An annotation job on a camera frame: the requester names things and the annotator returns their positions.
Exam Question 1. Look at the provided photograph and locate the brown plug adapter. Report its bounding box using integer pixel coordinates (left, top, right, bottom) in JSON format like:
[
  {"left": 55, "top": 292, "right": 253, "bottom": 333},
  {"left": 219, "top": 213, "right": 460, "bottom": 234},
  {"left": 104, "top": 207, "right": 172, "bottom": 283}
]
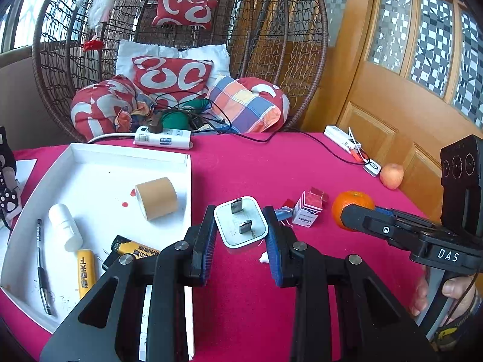
[{"left": 148, "top": 119, "right": 163, "bottom": 134}]

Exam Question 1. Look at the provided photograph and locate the white power strip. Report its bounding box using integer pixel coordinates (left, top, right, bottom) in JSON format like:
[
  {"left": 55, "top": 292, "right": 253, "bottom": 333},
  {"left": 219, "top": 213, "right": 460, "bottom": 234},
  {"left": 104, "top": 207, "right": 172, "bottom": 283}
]
[{"left": 133, "top": 126, "right": 192, "bottom": 150}]

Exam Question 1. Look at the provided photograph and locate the orange mandarin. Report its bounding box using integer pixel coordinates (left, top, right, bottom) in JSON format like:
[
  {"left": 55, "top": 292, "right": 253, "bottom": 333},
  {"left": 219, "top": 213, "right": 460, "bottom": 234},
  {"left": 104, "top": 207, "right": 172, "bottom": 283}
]
[{"left": 331, "top": 190, "right": 376, "bottom": 230}]

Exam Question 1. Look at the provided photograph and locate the brown tape roll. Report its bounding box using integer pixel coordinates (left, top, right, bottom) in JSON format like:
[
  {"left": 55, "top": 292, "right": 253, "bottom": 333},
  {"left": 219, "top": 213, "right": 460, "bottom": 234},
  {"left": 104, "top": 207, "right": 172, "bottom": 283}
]
[{"left": 134, "top": 177, "right": 178, "bottom": 221}]

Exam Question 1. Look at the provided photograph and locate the black cable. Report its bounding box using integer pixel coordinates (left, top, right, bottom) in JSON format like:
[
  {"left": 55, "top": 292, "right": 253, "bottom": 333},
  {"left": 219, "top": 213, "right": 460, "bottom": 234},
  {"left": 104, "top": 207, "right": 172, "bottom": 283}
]
[{"left": 152, "top": 90, "right": 365, "bottom": 167}]

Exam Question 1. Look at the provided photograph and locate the wooden door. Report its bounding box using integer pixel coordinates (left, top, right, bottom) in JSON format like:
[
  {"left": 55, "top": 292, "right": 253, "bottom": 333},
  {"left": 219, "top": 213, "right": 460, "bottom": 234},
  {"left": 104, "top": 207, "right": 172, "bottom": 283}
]
[{"left": 302, "top": 0, "right": 482, "bottom": 220}]

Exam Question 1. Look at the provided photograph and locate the red white round cushion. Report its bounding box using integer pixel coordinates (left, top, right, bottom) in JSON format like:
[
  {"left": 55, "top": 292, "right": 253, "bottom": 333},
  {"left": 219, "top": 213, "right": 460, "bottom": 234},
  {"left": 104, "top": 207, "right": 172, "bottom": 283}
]
[{"left": 70, "top": 75, "right": 154, "bottom": 141}]

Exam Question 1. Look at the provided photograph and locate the red hanging ornament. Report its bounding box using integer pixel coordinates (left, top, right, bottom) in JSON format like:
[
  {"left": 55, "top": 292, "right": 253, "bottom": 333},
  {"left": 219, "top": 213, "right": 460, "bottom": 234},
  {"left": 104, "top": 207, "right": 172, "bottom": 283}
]
[{"left": 82, "top": 37, "right": 104, "bottom": 52}]

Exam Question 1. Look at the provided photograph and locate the white charger plug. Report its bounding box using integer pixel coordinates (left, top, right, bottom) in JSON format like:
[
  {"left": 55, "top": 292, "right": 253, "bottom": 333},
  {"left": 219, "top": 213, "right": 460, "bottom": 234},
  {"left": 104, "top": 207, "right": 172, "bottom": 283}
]
[{"left": 214, "top": 196, "right": 269, "bottom": 254}]

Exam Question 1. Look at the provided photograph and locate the black pen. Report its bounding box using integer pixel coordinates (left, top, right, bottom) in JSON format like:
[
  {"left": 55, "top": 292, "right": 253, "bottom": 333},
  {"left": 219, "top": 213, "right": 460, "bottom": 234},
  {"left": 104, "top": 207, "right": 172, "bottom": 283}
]
[{"left": 36, "top": 218, "right": 53, "bottom": 316}]

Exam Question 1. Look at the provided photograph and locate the wicker hanging chair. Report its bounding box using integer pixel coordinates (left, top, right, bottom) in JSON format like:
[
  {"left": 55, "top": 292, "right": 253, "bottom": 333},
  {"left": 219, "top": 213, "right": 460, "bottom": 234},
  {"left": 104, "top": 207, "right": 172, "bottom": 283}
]
[{"left": 32, "top": 0, "right": 329, "bottom": 141}]

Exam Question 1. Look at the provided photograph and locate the red white square cushion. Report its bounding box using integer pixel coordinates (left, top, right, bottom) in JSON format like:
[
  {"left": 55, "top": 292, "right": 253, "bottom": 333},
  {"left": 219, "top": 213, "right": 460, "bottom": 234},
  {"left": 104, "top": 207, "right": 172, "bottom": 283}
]
[{"left": 132, "top": 56, "right": 213, "bottom": 103}]

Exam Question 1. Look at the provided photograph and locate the blue binder clip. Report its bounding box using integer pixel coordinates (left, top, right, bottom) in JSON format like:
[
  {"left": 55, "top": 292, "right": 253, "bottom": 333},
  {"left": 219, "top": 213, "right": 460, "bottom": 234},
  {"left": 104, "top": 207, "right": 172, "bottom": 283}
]
[{"left": 274, "top": 206, "right": 294, "bottom": 222}]

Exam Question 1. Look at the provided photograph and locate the red white hanging pillow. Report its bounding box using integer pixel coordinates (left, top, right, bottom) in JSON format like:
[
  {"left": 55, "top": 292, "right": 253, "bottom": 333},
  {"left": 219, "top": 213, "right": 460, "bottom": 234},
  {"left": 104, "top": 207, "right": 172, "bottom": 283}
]
[{"left": 152, "top": 0, "right": 218, "bottom": 30}]

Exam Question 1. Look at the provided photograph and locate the green cloth item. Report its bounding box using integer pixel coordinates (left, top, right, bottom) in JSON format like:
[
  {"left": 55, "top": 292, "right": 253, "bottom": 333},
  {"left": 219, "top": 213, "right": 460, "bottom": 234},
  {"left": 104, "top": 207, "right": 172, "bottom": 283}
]
[{"left": 160, "top": 98, "right": 210, "bottom": 131}]

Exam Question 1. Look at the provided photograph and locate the white paper sheet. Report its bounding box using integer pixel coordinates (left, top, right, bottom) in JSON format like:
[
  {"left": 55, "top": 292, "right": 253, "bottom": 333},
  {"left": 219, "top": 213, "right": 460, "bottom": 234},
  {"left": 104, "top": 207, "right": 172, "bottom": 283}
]
[{"left": 16, "top": 159, "right": 37, "bottom": 195}]

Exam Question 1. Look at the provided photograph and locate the person's right hand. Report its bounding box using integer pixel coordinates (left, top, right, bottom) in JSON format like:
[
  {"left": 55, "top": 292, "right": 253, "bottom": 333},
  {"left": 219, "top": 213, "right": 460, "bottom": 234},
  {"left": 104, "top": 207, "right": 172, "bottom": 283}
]
[{"left": 410, "top": 265, "right": 483, "bottom": 327}]

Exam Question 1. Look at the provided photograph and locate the white cardboard tray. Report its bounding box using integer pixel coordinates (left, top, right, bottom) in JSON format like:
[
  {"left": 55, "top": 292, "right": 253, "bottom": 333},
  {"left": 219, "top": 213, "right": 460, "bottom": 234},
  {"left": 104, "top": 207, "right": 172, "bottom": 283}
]
[{"left": 0, "top": 142, "right": 196, "bottom": 360}]

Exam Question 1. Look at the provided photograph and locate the plaid cushion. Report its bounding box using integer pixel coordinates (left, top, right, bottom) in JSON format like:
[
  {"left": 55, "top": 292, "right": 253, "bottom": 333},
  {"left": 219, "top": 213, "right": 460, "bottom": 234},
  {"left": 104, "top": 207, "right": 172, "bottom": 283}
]
[{"left": 207, "top": 75, "right": 290, "bottom": 133}]

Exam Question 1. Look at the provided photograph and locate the yellow lighter right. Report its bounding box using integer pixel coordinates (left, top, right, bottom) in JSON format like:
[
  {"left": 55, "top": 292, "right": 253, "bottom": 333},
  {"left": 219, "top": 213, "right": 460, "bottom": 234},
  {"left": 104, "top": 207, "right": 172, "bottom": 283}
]
[{"left": 101, "top": 235, "right": 160, "bottom": 271}]

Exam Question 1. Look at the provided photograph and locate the white box on table edge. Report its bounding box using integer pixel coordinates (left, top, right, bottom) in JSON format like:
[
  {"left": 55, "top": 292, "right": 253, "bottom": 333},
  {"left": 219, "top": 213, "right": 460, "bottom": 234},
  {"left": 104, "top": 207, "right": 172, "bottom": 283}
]
[{"left": 323, "top": 125, "right": 362, "bottom": 153}]

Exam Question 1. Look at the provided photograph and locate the peach apple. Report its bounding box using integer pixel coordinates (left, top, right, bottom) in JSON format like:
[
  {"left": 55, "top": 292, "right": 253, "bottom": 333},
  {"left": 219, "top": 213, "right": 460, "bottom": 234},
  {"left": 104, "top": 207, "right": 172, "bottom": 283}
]
[{"left": 379, "top": 164, "right": 405, "bottom": 190}]

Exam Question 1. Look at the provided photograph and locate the white plastic bottle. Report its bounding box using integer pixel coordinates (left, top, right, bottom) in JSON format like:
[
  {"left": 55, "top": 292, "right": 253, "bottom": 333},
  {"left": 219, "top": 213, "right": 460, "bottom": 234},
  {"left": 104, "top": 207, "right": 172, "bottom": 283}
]
[{"left": 48, "top": 204, "right": 84, "bottom": 252}]

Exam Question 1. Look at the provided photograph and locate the small white device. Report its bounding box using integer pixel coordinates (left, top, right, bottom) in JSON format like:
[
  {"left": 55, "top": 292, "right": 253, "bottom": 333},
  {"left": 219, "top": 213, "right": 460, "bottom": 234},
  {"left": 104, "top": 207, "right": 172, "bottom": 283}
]
[{"left": 363, "top": 159, "right": 382, "bottom": 177}]

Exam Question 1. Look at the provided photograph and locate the red white small box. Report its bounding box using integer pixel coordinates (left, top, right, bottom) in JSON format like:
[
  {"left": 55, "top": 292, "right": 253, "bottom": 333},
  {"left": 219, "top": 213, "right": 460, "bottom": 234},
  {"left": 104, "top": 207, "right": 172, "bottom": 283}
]
[{"left": 292, "top": 187, "right": 328, "bottom": 228}]

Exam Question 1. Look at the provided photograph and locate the magenta tablecloth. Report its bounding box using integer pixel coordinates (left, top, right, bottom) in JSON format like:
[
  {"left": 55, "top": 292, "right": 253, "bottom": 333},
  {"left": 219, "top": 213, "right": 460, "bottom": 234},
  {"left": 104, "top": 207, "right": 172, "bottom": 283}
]
[{"left": 0, "top": 131, "right": 442, "bottom": 362}]

